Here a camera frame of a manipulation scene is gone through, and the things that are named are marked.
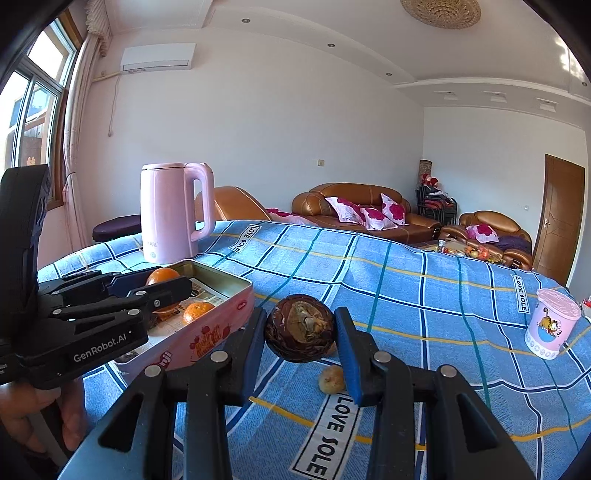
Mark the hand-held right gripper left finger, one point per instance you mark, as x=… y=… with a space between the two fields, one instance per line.
x=256 y=341

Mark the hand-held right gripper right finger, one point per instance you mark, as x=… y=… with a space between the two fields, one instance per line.
x=346 y=350

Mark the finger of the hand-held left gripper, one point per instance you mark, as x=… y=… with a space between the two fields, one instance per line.
x=166 y=293
x=127 y=282

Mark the small brown round fruit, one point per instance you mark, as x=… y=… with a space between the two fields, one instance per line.
x=331 y=381

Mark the pink tin box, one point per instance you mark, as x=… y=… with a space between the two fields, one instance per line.
x=231 y=304

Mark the dark wrinkled passion fruit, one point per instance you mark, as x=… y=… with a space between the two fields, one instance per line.
x=300 y=327

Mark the person's left hand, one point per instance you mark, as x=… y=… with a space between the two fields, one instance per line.
x=71 y=415

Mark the dark purple round stool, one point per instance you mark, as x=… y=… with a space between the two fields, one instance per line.
x=115 y=226

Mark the pink electric kettle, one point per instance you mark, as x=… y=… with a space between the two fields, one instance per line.
x=166 y=217

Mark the blue checked tablecloth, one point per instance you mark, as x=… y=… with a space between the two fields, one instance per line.
x=415 y=300

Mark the brown leather recliner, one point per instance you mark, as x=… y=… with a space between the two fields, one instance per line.
x=235 y=203

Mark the pink floral cushion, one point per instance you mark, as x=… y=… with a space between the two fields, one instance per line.
x=286 y=214

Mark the coffee table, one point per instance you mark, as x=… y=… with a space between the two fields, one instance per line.
x=427 y=244

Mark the white red floral pillow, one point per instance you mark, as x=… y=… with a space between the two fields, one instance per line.
x=376 y=217
x=395 y=208
x=482 y=232
x=344 y=210

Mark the pale pink curtain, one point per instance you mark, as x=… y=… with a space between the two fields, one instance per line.
x=74 y=138

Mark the pile of colourful snacks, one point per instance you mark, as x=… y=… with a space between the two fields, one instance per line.
x=471 y=251

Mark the brown leather sofa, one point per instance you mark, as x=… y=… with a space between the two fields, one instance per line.
x=351 y=190

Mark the stacked dark chairs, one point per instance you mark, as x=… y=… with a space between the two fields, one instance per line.
x=436 y=207

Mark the red plush toy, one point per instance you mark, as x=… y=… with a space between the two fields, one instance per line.
x=431 y=179

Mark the brown leather armchair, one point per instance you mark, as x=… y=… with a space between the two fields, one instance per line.
x=489 y=219

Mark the tall patterned roll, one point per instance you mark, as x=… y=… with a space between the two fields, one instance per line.
x=425 y=168

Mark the window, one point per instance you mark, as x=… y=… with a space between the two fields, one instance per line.
x=32 y=106

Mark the purple blanket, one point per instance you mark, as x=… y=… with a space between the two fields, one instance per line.
x=515 y=242

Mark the pink cartoon cup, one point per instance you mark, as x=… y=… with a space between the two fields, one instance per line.
x=551 y=327

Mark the white air conditioner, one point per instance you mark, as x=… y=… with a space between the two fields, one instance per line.
x=157 y=56

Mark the brown wooden door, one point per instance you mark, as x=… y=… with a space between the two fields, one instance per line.
x=558 y=221

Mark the golden ceiling lamp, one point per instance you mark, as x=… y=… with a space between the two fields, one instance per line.
x=438 y=11

